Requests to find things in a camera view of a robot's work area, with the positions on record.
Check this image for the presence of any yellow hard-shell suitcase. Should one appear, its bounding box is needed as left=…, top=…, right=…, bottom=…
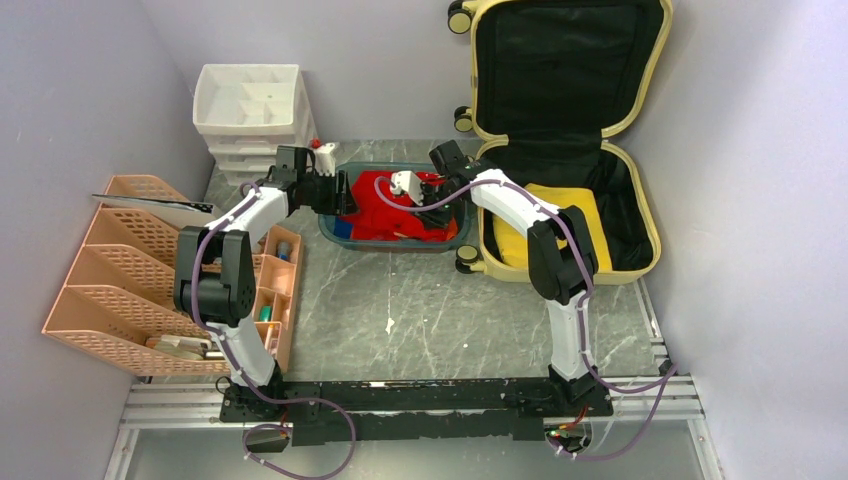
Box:
left=446, top=1, right=673, bottom=286

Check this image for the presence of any teal plastic bin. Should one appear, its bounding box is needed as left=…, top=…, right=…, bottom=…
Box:
left=318, top=161, right=474, bottom=253

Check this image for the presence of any grey folder in organizer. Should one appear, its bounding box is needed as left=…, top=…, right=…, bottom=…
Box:
left=93, top=194, right=223, bottom=230

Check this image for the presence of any grey blue capped bottle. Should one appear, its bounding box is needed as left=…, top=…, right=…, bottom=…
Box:
left=276, top=241, right=292, bottom=261

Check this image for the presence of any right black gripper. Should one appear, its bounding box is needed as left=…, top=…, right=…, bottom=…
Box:
left=408, top=182, right=463, bottom=232

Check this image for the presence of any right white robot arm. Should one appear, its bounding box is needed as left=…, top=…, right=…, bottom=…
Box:
left=425, top=141, right=598, bottom=415

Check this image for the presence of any yellow cloth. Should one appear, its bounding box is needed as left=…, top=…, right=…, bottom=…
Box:
left=485, top=183, right=613, bottom=272

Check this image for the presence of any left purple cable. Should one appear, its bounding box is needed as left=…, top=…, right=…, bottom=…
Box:
left=188, top=182, right=359, bottom=480

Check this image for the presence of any blue cloth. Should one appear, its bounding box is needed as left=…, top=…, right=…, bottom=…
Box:
left=332, top=217, right=354, bottom=241

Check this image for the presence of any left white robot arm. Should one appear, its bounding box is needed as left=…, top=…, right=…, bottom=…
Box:
left=173, top=143, right=358, bottom=420

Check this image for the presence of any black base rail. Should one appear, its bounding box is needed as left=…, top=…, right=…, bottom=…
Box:
left=219, top=375, right=613, bottom=446

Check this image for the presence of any white plastic drawer unit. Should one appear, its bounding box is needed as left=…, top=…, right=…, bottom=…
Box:
left=192, top=64, right=321, bottom=186

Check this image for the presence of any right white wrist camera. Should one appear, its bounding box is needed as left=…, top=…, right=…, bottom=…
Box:
left=389, top=170, right=424, bottom=206

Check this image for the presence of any red cloth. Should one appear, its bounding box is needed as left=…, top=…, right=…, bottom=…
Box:
left=342, top=170, right=459, bottom=243

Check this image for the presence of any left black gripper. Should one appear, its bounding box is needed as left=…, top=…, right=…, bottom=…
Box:
left=298, top=168, right=361, bottom=217

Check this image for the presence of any orange mesh file organizer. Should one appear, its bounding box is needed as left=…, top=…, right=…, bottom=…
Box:
left=42, top=204, right=303, bottom=376

